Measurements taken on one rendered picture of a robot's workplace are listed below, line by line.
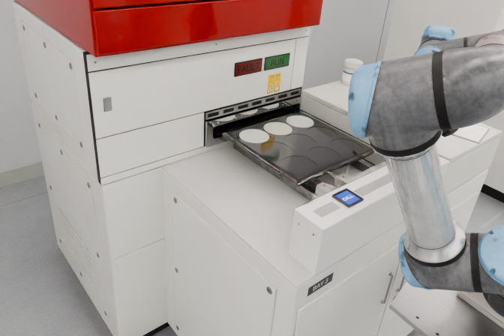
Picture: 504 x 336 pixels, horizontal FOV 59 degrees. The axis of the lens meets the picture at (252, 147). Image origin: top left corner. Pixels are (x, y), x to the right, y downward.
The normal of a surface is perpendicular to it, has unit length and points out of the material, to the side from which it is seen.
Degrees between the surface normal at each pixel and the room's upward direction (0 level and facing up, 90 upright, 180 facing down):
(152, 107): 90
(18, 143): 90
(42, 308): 0
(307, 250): 90
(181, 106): 90
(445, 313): 0
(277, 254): 0
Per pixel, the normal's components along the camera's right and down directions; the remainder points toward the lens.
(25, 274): 0.07, -0.87
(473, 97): -0.07, 0.37
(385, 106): -0.47, 0.29
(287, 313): -0.77, 0.26
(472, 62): -0.12, -0.47
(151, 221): 0.63, 0.41
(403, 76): -0.49, -0.43
